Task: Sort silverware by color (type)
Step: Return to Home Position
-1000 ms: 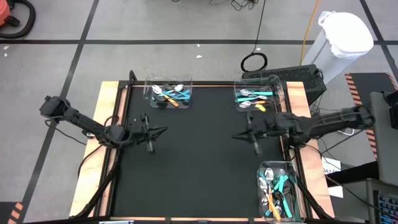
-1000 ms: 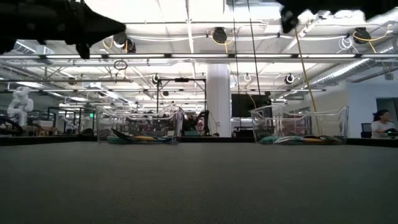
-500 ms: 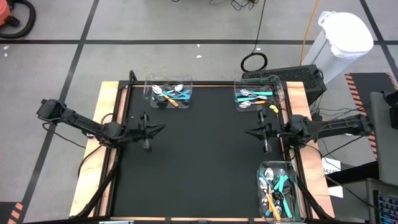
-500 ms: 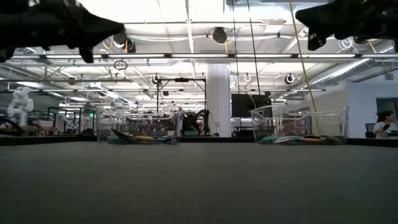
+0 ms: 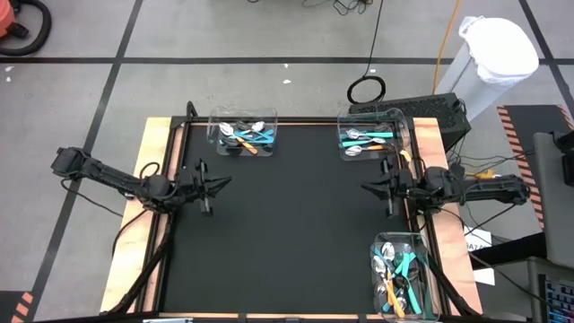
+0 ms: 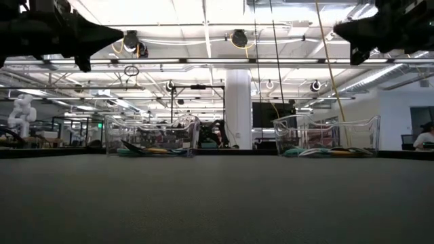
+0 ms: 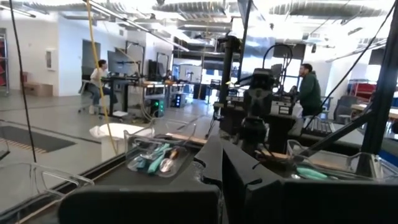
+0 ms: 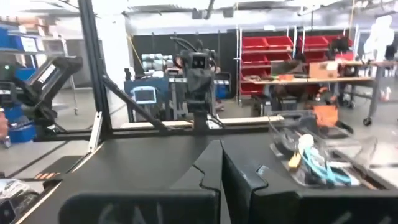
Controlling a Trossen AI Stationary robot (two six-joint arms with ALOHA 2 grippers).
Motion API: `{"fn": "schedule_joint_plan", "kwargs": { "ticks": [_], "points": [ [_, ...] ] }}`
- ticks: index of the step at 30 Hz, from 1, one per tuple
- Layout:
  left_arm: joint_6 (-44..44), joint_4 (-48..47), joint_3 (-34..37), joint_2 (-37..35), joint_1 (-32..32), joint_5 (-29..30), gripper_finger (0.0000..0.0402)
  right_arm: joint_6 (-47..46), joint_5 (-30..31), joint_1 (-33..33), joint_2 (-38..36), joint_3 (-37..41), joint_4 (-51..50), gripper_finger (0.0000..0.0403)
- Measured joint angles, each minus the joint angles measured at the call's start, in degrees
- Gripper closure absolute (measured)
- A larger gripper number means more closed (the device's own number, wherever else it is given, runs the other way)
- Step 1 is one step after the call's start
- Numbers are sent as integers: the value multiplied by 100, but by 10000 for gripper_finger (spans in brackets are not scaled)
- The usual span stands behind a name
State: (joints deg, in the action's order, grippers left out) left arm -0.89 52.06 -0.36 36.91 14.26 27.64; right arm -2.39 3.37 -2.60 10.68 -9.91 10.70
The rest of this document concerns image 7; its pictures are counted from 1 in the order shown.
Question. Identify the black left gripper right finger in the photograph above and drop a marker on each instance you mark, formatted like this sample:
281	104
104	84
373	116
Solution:
311	202

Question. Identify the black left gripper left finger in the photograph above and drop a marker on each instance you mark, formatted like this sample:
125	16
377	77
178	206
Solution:
140	205

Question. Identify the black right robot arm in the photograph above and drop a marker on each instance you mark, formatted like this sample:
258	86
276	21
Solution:
253	133

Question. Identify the black boxes with white labels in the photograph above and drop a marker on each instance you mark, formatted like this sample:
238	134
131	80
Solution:
281	107

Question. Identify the black equipment cabinet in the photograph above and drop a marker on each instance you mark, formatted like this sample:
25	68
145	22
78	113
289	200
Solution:
228	116

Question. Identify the clear plastic bin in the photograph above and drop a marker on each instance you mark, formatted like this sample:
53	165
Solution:
342	161
158	137
46	183

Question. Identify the person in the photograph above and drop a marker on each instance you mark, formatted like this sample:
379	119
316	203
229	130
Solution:
308	90
98	84

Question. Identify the black keyboard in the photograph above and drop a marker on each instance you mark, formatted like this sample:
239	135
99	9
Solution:
320	126

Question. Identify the gray desk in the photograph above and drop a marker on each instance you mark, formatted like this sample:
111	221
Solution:
348	140

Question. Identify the white lined trash can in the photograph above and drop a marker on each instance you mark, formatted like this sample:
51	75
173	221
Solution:
115	137

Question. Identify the wooden base board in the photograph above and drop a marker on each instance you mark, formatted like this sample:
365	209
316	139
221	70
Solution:
186	137

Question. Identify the black computer tower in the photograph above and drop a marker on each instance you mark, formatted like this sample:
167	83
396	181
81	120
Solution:
178	100

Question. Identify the gray office chair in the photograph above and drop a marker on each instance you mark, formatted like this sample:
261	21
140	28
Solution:
345	107

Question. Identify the computer with green lights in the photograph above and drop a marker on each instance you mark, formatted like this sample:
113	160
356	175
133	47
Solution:
158	107

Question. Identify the red storage shelf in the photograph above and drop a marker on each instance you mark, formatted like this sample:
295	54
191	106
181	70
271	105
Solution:
362	88

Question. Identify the black monitor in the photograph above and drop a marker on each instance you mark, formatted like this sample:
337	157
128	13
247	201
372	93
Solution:
155	67
121	62

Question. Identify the black framed desk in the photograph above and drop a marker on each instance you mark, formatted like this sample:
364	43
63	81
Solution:
124	81

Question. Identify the black floor mat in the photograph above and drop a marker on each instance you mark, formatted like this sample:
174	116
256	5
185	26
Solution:
31	140

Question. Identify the cardboard box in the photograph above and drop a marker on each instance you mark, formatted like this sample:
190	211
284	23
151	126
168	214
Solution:
37	88

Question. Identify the gray door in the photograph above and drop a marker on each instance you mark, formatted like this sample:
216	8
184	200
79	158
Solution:
91	53

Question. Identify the red storage rack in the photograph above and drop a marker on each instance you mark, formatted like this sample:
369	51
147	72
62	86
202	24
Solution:
2	62

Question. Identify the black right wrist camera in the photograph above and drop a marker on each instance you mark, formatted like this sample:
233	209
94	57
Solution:
262	77

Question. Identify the black frame post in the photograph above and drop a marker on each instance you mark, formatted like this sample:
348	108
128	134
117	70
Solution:
226	71
382	93

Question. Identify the black diagonal frame strut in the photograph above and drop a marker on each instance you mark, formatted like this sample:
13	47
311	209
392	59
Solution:
339	133

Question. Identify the wall panel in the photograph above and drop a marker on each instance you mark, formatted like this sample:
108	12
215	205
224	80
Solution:
49	59

